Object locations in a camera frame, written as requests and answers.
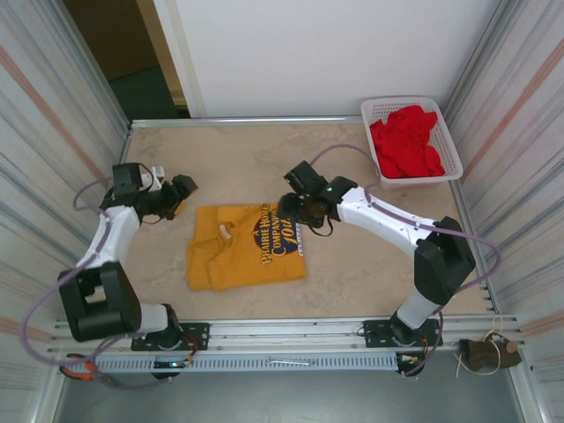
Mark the yellow printed t-shirt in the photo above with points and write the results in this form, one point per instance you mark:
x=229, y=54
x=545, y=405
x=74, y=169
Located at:
x=207, y=247

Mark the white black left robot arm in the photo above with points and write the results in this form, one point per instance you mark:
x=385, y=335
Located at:
x=110, y=233

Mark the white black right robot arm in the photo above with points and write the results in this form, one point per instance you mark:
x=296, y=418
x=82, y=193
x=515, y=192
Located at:
x=383, y=216

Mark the white plastic mesh basket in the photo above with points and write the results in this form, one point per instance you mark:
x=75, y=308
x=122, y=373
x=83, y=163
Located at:
x=376, y=109

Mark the red crumpled cloth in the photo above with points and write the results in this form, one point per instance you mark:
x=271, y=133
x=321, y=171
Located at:
x=410, y=150

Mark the small silver wrench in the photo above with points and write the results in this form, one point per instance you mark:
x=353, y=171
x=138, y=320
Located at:
x=291, y=361

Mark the aluminium table edge rail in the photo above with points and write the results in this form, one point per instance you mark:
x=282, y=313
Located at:
x=264, y=121

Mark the white door frame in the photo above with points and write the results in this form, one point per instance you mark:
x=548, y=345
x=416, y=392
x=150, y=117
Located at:
x=187, y=75

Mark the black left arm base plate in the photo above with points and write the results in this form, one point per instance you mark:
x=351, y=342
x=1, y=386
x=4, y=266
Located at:
x=198, y=335

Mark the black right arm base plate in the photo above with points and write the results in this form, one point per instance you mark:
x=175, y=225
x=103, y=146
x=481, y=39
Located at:
x=374, y=335

